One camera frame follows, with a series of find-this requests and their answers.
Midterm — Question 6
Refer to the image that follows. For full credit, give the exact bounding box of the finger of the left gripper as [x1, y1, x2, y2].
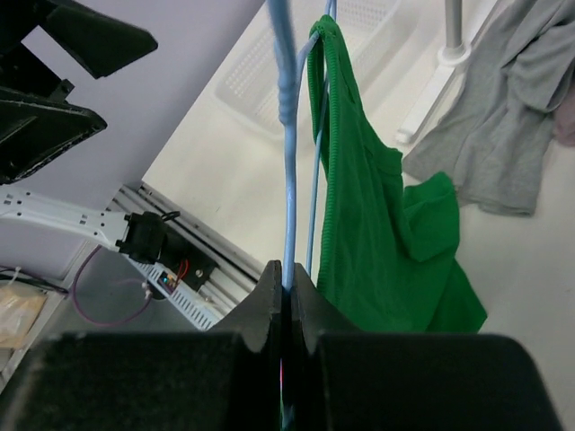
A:
[17, 1, 158, 79]
[1, 87, 107, 185]

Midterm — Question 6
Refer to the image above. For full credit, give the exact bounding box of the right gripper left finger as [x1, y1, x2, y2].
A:
[1, 260, 282, 430]

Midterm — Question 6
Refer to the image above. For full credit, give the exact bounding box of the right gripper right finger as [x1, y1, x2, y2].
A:
[289, 267, 562, 430]

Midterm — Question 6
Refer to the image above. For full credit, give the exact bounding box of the green tank top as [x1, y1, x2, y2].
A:
[307, 16, 487, 333]

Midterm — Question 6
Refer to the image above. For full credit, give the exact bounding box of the grey tank top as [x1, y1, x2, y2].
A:
[403, 1, 574, 216]

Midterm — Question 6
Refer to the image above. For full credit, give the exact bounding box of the pink mauve tank top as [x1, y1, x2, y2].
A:
[553, 105, 575, 147]

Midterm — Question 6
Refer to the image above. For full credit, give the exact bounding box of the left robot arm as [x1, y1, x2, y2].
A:
[1, 1, 169, 263]

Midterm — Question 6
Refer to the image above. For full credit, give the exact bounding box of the white plastic basket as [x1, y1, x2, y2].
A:
[215, 1, 402, 140]

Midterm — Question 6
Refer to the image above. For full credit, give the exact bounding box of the white metal clothes rack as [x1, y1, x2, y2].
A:
[395, 0, 500, 145]

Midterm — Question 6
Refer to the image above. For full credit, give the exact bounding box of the white slotted cable duct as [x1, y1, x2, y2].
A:
[128, 259, 224, 331]

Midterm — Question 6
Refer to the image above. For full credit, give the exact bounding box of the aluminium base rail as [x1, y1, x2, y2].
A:
[168, 212, 263, 318]

